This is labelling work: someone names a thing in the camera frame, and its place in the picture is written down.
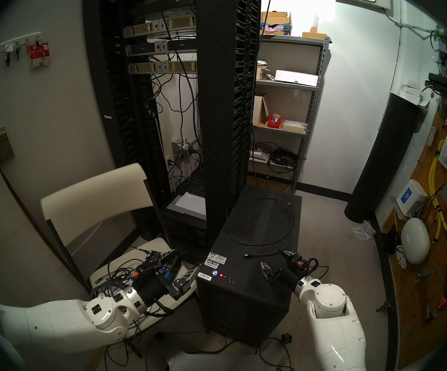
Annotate cream folding chair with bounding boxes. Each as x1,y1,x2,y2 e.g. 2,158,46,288
40,163,201,355

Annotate white key hook rack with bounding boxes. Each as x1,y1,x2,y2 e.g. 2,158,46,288
0,36,42,52

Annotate white oval router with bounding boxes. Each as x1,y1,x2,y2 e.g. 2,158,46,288
401,218,431,265

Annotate black USB cable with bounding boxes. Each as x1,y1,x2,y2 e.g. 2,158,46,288
225,196,297,259

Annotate white folded bracket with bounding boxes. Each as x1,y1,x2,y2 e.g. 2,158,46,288
353,220,376,242

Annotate small white box stack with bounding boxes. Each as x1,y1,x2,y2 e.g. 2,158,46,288
399,80,432,109

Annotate coiled black cables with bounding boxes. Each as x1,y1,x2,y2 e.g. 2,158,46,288
265,147,302,174

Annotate flat white box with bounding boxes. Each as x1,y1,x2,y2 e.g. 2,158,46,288
275,70,319,87

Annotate open cardboard box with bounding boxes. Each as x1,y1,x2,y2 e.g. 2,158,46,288
253,92,270,127

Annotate tangled black cable bundle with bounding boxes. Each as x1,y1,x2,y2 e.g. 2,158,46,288
90,245,150,297

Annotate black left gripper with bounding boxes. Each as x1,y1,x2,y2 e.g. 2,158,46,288
133,250,201,308

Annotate black server rack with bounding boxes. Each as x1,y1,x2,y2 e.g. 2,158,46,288
82,0,262,255

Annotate black workstation tower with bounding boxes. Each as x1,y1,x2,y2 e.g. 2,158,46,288
196,184,303,347

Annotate gold faced rack server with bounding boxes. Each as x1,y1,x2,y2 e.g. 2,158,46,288
123,15,197,38
129,60,199,75

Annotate thick yellow cable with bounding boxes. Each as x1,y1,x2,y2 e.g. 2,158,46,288
429,140,447,244

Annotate flat tan box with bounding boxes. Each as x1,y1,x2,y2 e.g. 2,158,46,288
281,120,308,134

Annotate black Dell rack server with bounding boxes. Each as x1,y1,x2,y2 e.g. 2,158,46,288
126,39,197,57

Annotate beige wall plate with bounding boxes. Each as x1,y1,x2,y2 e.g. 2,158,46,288
0,127,15,164

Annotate white modem blue label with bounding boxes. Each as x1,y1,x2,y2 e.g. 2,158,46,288
396,179,428,219

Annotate white flat device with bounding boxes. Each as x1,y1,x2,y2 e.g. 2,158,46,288
167,192,207,221

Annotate large cardboard box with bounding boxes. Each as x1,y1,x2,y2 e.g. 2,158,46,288
261,11,292,35

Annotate grey outlet box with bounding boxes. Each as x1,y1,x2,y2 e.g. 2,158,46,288
171,140,193,162

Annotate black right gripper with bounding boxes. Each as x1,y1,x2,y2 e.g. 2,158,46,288
260,250,317,294

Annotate red key tag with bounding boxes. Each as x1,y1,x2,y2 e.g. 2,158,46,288
28,43,51,68

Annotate grey metal shelf unit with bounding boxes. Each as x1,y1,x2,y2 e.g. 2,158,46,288
247,33,333,194

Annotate black network switch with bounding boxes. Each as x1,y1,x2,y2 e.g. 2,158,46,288
425,73,447,102

